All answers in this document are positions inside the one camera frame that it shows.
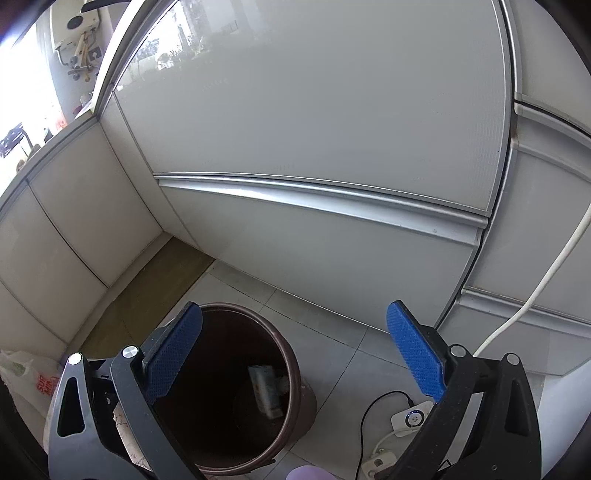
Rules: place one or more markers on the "white door base cabinet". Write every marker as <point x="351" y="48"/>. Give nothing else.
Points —
<point x="69" y="230"/>

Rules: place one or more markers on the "white charger with blue light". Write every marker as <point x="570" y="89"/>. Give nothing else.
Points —
<point x="408" y="420"/>

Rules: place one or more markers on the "crumpled grey carton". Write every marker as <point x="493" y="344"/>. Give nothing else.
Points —
<point x="265" y="387"/>

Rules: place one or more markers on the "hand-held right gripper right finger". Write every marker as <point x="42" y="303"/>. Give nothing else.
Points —
<point x="418" y="355"/>

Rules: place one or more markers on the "brown floor mat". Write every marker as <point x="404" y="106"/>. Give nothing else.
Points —
<point x="147" y="295"/>

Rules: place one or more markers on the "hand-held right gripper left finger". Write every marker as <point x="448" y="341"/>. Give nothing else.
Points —
<point x="178" y="355"/>

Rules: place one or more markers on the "white power strip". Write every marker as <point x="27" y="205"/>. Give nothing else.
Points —
<point x="376" y="464"/>

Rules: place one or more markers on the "white water heater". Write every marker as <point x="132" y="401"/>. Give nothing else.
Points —
<point x="81" y="23"/>

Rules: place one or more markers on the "white plastic shopping bag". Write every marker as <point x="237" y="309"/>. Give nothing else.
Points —
<point x="23" y="374"/>

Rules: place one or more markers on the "brown round trash bin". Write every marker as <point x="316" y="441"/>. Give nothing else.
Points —
<point x="221" y="369"/>

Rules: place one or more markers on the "white drawer cabinet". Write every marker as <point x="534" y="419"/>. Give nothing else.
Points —
<point x="323" y="115"/>

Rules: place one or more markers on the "person's right hand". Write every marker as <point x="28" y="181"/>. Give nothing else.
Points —
<point x="307" y="474"/>

